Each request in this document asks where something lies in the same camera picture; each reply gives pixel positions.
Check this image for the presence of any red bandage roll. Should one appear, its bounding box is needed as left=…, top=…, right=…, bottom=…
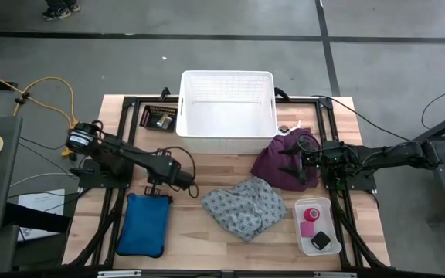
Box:
left=303, top=207, right=321, bottom=223

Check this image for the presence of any small black mesh tray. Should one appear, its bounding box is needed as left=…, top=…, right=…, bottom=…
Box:
left=139, top=104, right=178, bottom=133

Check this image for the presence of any purple cloth garment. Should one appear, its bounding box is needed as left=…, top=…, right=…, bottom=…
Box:
left=250, top=127, right=323, bottom=192

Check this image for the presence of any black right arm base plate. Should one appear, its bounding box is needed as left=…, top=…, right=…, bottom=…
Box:
left=321, top=169, right=378, bottom=192

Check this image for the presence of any white plastic woven basket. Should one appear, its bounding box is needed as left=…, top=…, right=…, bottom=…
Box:
left=175, top=69, right=279, bottom=155

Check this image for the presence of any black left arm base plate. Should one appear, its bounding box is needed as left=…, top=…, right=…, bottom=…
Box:
left=70, top=160, right=134, bottom=190

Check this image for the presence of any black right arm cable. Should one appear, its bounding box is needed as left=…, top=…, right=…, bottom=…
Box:
left=312, top=93, right=413, bottom=142

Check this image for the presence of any clear plastic bin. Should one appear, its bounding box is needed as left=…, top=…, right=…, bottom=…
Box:
left=294, top=196, right=342, bottom=256

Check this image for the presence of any clear glass vial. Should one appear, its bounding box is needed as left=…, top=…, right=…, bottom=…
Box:
left=155, top=113, right=174, bottom=130

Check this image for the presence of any pink bandage roll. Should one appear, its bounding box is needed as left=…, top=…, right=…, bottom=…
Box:
left=299, top=220, right=316, bottom=239

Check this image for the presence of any black metal table frame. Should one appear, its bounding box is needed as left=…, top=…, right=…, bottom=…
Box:
left=63, top=94, right=392, bottom=271

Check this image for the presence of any white paper sheet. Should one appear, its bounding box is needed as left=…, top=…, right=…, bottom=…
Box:
left=16, top=188, right=66, bottom=242

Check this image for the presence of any grey patterned hospital gown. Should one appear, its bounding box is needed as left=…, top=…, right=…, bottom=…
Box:
left=201, top=176, right=287, bottom=243

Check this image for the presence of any grey floor cable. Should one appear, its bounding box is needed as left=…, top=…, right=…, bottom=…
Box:
left=8, top=171, right=80, bottom=189

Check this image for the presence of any blue zipper pouch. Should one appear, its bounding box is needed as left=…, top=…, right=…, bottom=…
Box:
left=115, top=192, right=173, bottom=259

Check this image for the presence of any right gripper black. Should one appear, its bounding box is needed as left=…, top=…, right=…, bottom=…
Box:
left=277, top=144, right=326, bottom=186

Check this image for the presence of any silver metal bracket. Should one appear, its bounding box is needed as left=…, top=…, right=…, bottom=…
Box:
left=314, top=271, right=358, bottom=278
left=97, top=270, right=143, bottom=278

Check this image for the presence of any black metal side table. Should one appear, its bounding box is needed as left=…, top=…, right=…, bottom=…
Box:
left=401, top=104, right=445, bottom=225

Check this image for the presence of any yellow extension cable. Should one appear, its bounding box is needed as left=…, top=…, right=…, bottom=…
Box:
left=0, top=64, right=80, bottom=131

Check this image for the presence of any black bandage roll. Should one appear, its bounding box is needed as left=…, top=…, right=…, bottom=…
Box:
left=310, top=230, right=331, bottom=251

